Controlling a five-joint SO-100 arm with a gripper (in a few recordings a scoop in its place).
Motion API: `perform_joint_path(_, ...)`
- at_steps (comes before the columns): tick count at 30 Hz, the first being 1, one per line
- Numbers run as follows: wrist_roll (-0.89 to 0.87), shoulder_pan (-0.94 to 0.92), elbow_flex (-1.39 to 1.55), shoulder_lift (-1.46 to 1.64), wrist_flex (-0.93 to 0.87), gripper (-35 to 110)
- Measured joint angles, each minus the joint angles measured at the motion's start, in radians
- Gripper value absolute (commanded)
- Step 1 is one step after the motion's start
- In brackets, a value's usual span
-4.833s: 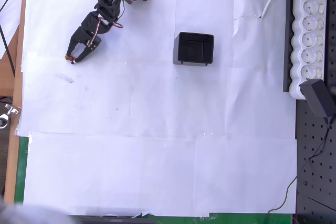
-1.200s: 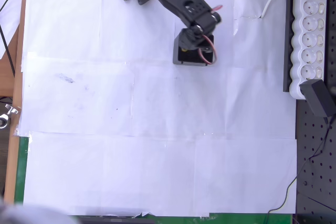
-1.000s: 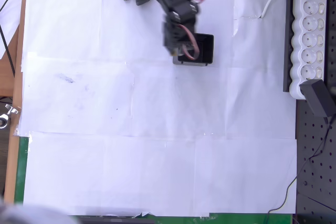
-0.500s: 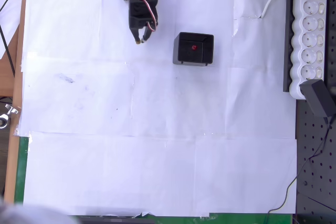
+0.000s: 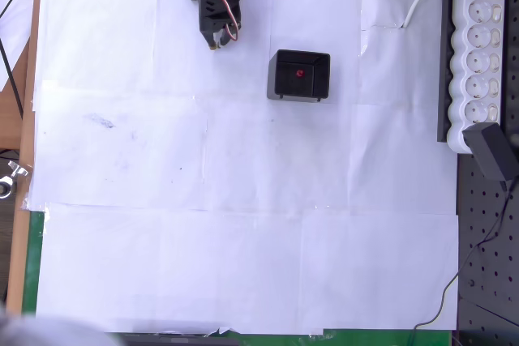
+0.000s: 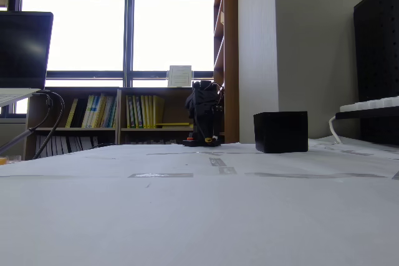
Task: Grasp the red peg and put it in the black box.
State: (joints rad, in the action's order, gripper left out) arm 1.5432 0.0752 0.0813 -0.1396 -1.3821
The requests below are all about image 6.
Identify black box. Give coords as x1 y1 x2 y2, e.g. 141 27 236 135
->
252 110 309 154

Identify flat yellow book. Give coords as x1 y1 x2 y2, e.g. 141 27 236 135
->
155 122 191 128

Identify framed white certificate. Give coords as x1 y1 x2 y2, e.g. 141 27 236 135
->
166 65 195 88

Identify tall wooden bookshelf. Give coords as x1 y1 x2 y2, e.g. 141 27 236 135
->
213 0 240 145

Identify white paper sheet cover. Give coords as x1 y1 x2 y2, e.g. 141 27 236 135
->
0 136 399 266

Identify white blue book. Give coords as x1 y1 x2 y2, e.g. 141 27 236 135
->
82 94 95 129

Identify leaning yellow book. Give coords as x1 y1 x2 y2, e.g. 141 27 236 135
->
65 98 79 129

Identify white power strip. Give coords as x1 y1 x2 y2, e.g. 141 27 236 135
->
339 95 399 113

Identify black pegboard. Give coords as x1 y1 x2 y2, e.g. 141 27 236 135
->
353 0 399 146

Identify laptop with black screen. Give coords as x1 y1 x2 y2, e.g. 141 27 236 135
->
0 11 54 108

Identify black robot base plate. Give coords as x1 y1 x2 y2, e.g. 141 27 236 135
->
182 135 222 148

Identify dark window frame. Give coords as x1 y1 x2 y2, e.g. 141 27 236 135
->
0 0 219 118

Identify white power strip cable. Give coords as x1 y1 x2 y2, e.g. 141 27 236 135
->
328 115 343 144

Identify black laptop cable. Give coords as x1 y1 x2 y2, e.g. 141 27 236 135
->
0 93 53 154
31 90 66 160

